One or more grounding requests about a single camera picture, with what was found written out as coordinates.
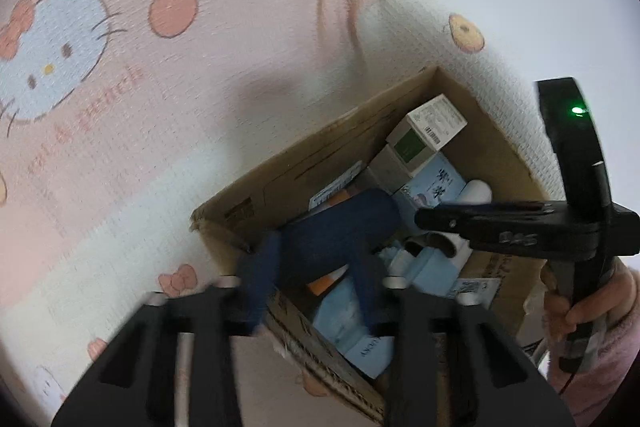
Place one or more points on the small white box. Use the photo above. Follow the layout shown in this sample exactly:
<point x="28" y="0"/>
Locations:
<point x="475" y="289"/>

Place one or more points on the dark blue oval case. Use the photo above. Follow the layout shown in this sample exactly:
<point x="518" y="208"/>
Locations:
<point x="340" y="227"/>

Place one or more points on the brown cardboard box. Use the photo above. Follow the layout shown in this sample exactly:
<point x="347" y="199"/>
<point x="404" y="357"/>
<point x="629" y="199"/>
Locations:
<point x="325" y="147"/>

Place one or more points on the blue and white tissue box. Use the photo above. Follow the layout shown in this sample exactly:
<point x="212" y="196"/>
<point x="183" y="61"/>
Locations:
<point x="437" y="184"/>

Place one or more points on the person's right hand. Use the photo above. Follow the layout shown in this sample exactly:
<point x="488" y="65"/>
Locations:
<point x="600" y="307"/>

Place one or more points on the light blue wet wipes pack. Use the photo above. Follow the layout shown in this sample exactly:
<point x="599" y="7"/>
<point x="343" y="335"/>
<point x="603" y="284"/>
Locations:
<point x="435" y="272"/>

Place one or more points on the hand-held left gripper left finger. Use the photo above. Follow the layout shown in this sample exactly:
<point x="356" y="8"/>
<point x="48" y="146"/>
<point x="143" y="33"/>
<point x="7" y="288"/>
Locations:
<point x="255" y="287"/>

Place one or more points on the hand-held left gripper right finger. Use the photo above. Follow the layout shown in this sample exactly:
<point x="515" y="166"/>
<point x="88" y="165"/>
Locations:
<point x="372" y="302"/>

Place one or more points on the person's right forearm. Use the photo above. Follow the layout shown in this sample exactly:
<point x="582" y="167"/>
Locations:
<point x="612" y="357"/>

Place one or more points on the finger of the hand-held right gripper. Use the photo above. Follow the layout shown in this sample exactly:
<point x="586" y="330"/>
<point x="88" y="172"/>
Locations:
<point x="490" y="222"/>

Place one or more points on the green and white box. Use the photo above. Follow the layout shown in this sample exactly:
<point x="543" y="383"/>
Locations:
<point x="425" y="132"/>

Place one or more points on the plain white carton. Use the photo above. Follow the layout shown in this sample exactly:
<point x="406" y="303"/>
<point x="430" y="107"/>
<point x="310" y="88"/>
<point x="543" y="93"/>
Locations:
<point x="390" y="169"/>

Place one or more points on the light blue box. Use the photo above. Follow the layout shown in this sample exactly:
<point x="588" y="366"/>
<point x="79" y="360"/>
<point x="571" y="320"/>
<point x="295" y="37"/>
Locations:
<point x="365" y="354"/>

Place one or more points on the orange box with white label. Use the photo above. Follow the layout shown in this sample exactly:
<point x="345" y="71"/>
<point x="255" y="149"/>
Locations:
<point x="325" y="283"/>

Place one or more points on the pink cartoon cat printed blanket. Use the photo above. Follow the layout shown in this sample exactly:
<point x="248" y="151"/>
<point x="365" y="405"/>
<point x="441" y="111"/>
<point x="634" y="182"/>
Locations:
<point x="200" y="107"/>

